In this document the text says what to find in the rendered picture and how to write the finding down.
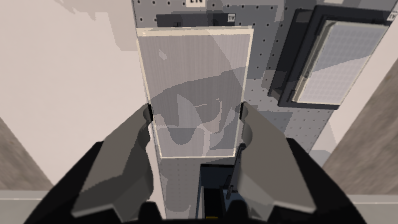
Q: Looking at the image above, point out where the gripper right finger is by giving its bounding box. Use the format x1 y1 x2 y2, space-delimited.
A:
237 101 367 224

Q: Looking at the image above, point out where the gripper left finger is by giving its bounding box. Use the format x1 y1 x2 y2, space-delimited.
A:
23 103 154 224

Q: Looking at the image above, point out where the cream well plate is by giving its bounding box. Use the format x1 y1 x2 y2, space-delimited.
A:
136 26 254 158

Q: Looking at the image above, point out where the dark grey rectangular frame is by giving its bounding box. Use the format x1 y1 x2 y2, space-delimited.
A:
156 13 236 28

